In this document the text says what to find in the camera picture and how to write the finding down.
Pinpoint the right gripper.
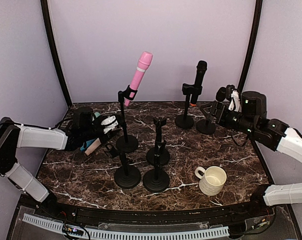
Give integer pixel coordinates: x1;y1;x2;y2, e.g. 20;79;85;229
201;100;258;137

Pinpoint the beige microphone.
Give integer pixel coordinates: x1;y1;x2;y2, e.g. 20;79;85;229
84;139;101;156

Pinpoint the blue microphone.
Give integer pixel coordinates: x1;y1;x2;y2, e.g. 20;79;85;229
80;139;95;152

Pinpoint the black stand of pink microphone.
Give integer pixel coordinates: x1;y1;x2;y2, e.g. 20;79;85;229
116;85;138;153

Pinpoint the black stand of blue microphone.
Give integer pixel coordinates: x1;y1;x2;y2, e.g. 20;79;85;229
104;143;141;189

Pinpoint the black stand of beige microphone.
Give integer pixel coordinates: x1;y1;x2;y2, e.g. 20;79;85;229
146;117;170;166

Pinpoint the black stand of green microphone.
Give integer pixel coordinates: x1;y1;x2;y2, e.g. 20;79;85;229
143;161;170;193

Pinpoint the pink microphone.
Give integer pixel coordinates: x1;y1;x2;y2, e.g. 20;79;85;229
124;51;153;107

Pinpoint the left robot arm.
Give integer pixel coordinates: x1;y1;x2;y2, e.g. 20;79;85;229
0;107;121;218

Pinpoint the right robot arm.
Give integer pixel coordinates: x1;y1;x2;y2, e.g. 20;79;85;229
200;87;302;217

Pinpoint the black stand of small microphone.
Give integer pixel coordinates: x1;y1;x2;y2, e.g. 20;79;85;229
196;119;216;135

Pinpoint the small black microphone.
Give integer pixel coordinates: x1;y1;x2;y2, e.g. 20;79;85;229
215;87;227;103

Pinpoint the black stand of tall microphone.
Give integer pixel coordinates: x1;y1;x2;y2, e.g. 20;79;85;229
175;83;202;129

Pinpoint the tall black microphone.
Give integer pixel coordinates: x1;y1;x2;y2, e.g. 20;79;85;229
190;60;207;106

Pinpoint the cream ribbed mug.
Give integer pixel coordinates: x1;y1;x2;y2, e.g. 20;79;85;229
194;166;227;197

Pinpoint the black front rail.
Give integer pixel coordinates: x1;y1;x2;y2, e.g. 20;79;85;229
32;199;273;227

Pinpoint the black right corner post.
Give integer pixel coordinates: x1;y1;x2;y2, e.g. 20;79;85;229
237;0;263;92

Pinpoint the black corner post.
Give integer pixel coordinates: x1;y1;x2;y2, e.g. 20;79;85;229
40;0;73;107
237;0;263;92

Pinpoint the white cable duct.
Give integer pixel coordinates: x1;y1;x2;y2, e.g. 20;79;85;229
22;213;230;240

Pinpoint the black left corner post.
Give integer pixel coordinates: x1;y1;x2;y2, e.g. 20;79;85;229
40;0;73;107

